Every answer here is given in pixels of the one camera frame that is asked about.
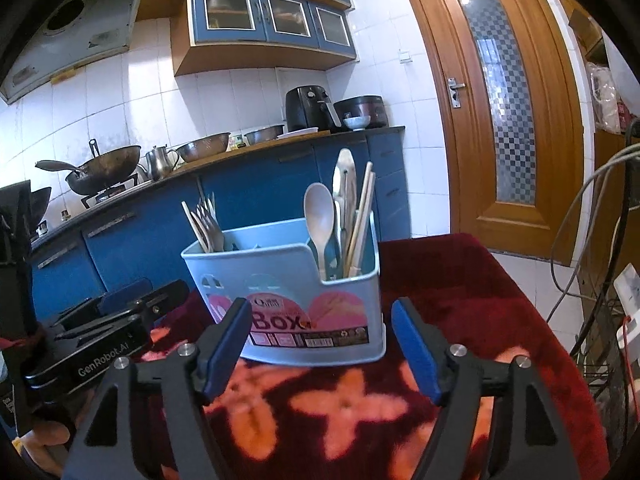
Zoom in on steel fork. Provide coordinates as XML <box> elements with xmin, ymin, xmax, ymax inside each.
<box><xmin>198</xmin><ymin>195</ymin><xmax>224</xmax><ymax>252</ymax></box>
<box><xmin>196</xmin><ymin>200</ymin><xmax>217</xmax><ymax>240</ymax></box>
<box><xmin>193</xmin><ymin>204</ymin><xmax>224</xmax><ymax>252</ymax></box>

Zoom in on steel peeler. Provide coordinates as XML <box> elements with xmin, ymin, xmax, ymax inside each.
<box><xmin>332</xmin><ymin>148</ymin><xmax>357</xmax><ymax>274</ymax></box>

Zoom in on left hand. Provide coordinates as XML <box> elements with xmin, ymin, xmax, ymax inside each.
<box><xmin>20</xmin><ymin>422</ymin><xmax>70</xmax><ymax>479</ymax></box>

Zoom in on blue base cabinets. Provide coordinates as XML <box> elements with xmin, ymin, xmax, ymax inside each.
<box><xmin>32</xmin><ymin>126</ymin><xmax>411</xmax><ymax>320</ymax></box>

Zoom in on red floral plush cloth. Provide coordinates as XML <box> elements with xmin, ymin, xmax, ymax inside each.
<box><xmin>204</xmin><ymin>234</ymin><xmax>610</xmax><ymax>479</ymax></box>

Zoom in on steel pitcher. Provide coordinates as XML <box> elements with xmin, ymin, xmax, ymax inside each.
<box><xmin>145</xmin><ymin>145</ymin><xmax>179</xmax><ymax>181</ymax></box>

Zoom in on light blue utensil holder box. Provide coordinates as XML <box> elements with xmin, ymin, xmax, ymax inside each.
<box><xmin>181</xmin><ymin>219</ymin><xmax>386</xmax><ymax>367</ymax></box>

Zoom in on steel mixing bowl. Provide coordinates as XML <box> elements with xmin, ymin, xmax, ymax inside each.
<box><xmin>175</xmin><ymin>132</ymin><xmax>230</xmax><ymax>162</ymax></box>

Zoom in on black air fryer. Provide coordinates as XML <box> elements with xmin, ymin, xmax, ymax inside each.
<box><xmin>285</xmin><ymin>86</ymin><xmax>342</xmax><ymax>132</ymax></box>

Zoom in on range hood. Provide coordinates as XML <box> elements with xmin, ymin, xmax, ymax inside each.
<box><xmin>1</xmin><ymin>0</ymin><xmax>140</xmax><ymax>104</ymax></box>

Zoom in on small white bowl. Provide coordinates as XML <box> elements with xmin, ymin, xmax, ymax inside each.
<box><xmin>343</xmin><ymin>115</ymin><xmax>371</xmax><ymax>131</ymax></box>

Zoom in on white plastic bag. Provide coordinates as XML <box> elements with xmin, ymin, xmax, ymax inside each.
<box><xmin>586</xmin><ymin>62</ymin><xmax>622</xmax><ymax>133</ymax></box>

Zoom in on wooden door with glass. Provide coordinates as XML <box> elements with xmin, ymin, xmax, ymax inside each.
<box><xmin>410</xmin><ymin>0</ymin><xmax>584</xmax><ymax>263</ymax></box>

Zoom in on black wire rack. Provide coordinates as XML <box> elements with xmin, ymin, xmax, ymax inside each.
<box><xmin>548</xmin><ymin>119</ymin><xmax>639</xmax><ymax>464</ymax></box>

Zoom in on black wok with handle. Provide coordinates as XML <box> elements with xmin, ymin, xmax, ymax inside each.
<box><xmin>35</xmin><ymin>139</ymin><xmax>141</xmax><ymax>196</ymax></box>

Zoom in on blue wall cabinet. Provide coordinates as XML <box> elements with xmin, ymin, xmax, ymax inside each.
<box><xmin>137</xmin><ymin>0</ymin><xmax>357</xmax><ymax>76</ymax></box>

